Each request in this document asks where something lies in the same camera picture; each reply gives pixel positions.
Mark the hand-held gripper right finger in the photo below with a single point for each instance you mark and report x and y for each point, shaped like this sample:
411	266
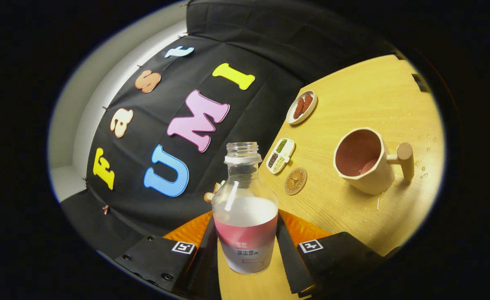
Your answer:
288	262

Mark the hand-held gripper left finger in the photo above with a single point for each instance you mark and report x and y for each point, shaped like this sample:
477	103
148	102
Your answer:
205	266

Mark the clear juice bottle red label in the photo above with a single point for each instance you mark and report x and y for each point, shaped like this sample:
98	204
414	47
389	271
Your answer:
244	233

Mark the round cork coaster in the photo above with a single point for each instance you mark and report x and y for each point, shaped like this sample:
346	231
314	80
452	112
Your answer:
296	181

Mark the toasted bread slice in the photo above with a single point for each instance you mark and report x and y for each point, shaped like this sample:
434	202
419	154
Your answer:
209	197
218	187

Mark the white divided dish with beans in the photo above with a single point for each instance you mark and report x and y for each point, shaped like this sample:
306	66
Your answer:
279	156

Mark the white round plate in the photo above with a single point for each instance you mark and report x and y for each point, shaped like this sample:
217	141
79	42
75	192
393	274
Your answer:
297	119

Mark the red meat slice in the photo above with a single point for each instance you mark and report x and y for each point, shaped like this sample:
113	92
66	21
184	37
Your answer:
307	103
298	108

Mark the wooden table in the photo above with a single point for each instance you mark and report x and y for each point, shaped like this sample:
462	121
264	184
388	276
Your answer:
353	104

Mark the black table clamp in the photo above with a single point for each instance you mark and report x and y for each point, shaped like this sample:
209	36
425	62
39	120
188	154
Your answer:
420	83

